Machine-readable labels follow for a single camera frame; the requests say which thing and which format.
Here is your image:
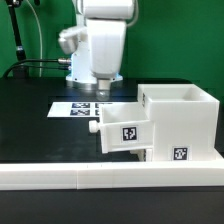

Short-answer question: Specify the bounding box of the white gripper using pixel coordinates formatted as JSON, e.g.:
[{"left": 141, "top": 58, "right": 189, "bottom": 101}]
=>
[{"left": 87, "top": 19, "right": 126, "bottom": 100}]

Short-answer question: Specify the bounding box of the white drawer tray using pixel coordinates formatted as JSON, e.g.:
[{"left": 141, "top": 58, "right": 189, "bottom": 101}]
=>
[
  {"left": 130, "top": 148, "right": 153, "bottom": 162},
  {"left": 89, "top": 102, "right": 154, "bottom": 154}
]

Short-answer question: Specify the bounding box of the white drawer cabinet box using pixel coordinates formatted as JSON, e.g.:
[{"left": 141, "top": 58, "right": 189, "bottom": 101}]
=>
[{"left": 137, "top": 84, "right": 220, "bottom": 161}]

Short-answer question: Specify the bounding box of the white front drawer tray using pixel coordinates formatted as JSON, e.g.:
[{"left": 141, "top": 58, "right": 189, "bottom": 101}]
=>
[{"left": 130, "top": 148, "right": 153, "bottom": 162}]

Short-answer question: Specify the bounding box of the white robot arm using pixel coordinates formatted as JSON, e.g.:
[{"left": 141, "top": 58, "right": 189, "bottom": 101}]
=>
[{"left": 58, "top": 0, "right": 139, "bottom": 101}]

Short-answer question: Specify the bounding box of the white fiducial marker sheet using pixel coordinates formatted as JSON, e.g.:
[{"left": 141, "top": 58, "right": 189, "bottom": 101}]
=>
[{"left": 48, "top": 102, "right": 103, "bottom": 118}]

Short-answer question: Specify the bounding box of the black cable with connector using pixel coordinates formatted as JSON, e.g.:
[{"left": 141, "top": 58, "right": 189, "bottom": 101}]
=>
[{"left": 2, "top": 57, "right": 72, "bottom": 79}]

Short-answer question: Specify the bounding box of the black camera stand pole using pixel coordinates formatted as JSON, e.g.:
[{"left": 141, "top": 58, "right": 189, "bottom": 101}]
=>
[{"left": 5, "top": 0, "right": 29, "bottom": 78}]

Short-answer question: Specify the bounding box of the white L-shaped border rail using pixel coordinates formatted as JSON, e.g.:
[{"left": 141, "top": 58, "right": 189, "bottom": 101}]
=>
[{"left": 0, "top": 160, "right": 224, "bottom": 190}]

